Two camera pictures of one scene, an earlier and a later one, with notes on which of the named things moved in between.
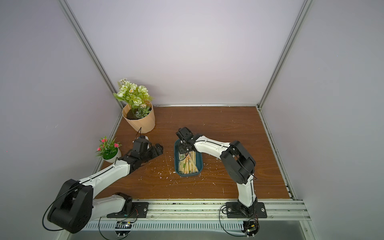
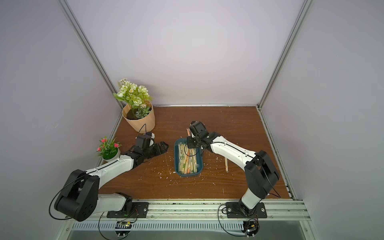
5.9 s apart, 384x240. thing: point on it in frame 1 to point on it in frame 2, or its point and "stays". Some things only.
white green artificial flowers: (136, 96) stays
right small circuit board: (250, 228) stays
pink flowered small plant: (108, 149) stays
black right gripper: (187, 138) to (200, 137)
